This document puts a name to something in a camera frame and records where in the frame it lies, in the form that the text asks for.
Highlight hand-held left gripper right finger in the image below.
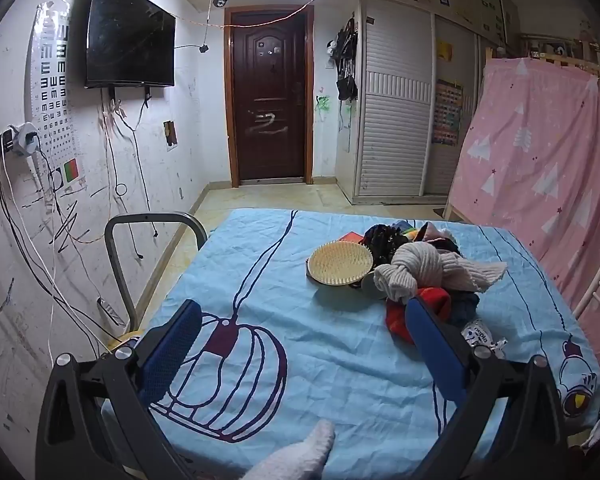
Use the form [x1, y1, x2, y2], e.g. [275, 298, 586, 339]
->
[405, 296, 568, 480]

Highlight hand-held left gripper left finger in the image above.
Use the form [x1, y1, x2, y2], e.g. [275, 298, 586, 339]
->
[35, 299, 203, 480]

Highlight cream round bristle brush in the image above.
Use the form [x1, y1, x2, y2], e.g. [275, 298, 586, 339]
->
[306, 241, 375, 287]

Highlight white printed wrapper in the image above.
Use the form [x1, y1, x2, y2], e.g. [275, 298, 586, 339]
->
[461, 320, 508, 358]

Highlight dark blue cloth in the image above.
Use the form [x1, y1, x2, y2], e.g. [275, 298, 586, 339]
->
[450, 290, 481, 328]

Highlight red cloth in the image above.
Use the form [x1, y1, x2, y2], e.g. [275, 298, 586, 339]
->
[385, 287, 452, 343]

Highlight floor power strip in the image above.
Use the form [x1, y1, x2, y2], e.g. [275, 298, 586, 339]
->
[97, 297, 126, 326]

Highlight beige knotted knit socks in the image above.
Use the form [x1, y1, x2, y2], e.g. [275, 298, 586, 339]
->
[374, 242, 508, 305]

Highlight blue printed bedsheet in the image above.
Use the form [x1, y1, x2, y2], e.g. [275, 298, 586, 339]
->
[102, 208, 600, 480]

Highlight black glossy item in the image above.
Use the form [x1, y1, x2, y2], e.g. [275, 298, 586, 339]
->
[362, 223, 406, 266]

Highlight grey metal chair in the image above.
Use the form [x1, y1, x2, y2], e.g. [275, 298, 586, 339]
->
[104, 212, 208, 333]

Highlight white fluffy cloth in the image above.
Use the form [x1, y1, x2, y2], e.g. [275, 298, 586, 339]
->
[240, 419, 337, 480]

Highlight pink tree print curtain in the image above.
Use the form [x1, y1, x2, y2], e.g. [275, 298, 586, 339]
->
[450, 57, 600, 376]

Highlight white slatted wardrobe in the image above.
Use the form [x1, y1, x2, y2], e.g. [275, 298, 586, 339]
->
[350, 0, 481, 206]

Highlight colourful grid poster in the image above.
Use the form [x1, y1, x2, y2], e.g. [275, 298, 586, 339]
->
[431, 79, 464, 147]

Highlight dark brown door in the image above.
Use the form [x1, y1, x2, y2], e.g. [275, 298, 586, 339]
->
[224, 5, 315, 188]

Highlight eye test chart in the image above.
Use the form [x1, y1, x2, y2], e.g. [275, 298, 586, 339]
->
[28, 0, 83, 193]

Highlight hanging black bags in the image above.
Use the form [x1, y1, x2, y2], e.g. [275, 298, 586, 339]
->
[330, 17, 359, 102]

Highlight wall power adapter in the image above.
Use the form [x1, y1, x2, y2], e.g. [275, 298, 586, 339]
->
[0, 122, 41, 157]

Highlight black wall television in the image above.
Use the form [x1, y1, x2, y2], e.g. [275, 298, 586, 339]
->
[85, 0, 176, 90]

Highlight orange string wire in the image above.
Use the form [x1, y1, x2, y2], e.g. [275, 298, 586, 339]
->
[175, 0, 326, 28]

